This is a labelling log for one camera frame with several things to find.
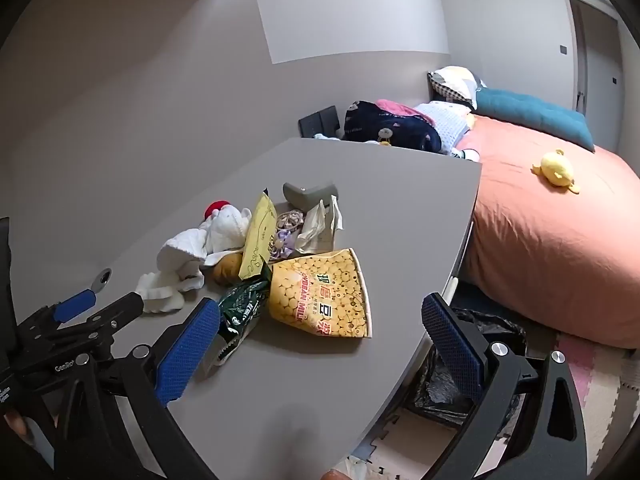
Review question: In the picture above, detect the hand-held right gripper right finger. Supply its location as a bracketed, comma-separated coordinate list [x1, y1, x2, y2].
[421, 292, 588, 480]

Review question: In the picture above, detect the teal cushion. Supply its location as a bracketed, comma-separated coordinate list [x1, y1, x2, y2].
[472, 87, 597, 153]

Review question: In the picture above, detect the white fluffy cloth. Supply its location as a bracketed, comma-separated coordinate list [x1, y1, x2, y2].
[159, 206, 253, 267]

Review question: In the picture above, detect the green snack packet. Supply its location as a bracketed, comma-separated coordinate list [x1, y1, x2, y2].
[215, 277, 272, 361]

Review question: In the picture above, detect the brown round ball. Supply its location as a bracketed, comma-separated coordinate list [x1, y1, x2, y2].
[212, 252, 245, 283]

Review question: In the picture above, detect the white ribbed cloth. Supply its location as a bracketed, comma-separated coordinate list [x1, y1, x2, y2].
[136, 270, 205, 315]

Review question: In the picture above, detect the purple fabric flower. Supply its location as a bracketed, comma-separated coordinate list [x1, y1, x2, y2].
[269, 230, 293, 263]

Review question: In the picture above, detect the white blue checked blanket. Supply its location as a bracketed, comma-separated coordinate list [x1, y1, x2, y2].
[415, 101, 473, 151]

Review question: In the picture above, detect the black trash bag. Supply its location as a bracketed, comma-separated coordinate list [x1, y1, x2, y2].
[410, 307, 528, 428]

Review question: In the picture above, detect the grey door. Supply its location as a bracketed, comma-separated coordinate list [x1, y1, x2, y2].
[567, 0, 631, 121]

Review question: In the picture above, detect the navy printed blanket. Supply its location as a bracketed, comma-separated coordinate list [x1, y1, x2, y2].
[342, 100, 443, 153]

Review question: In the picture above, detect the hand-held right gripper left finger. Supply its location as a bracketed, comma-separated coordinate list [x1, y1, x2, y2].
[50, 299, 221, 480]

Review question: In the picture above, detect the crumpled clear plastic wrapper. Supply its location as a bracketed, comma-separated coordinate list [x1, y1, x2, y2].
[295, 197, 345, 255]

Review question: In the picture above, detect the grey foam corner guard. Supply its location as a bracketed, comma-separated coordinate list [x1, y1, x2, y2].
[282, 181, 338, 209]

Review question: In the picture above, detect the yellow duck plush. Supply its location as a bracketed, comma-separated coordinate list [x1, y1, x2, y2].
[531, 149, 582, 195]

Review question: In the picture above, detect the pink cloth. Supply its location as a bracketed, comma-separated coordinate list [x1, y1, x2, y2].
[375, 99, 436, 126]

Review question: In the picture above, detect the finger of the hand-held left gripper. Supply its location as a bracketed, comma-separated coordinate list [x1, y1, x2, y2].
[50, 291, 146, 356]
[20, 289, 98, 333]

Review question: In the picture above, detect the person's left hand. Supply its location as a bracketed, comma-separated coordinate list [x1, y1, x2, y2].
[2, 407, 33, 441]

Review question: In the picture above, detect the yellow dotted drink bag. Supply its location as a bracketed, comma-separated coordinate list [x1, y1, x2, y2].
[267, 247, 373, 341]

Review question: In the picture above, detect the orange bed sheet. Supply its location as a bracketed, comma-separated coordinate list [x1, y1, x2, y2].
[452, 115, 640, 351]

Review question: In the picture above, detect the checked patchwork pillow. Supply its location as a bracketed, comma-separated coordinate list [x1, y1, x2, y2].
[427, 66, 481, 111]

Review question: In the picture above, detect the beige fabric flower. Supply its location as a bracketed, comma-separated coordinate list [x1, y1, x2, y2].
[276, 210, 306, 232]

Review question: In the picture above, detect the long yellow snack wrapper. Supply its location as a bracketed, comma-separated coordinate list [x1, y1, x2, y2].
[238, 189, 278, 281]

